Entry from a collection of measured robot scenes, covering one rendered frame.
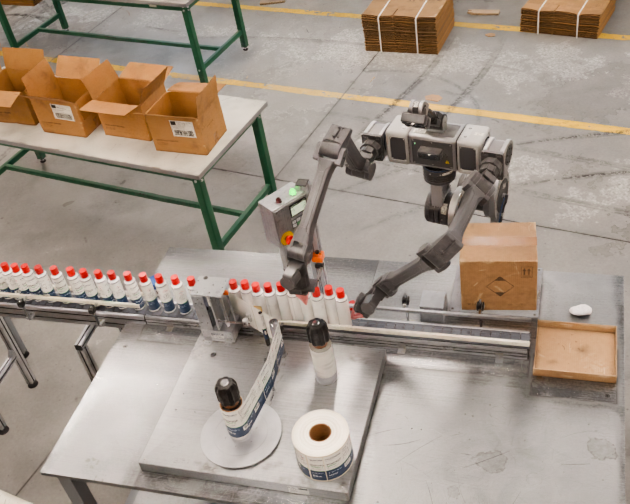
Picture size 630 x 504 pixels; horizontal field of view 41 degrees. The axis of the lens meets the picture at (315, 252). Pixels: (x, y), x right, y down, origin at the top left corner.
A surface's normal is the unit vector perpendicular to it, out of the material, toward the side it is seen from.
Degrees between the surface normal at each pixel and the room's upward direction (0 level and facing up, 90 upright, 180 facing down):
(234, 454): 0
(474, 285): 90
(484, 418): 0
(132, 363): 0
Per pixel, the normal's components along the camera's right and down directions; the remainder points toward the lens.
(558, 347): -0.15, -0.75
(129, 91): -0.43, 0.63
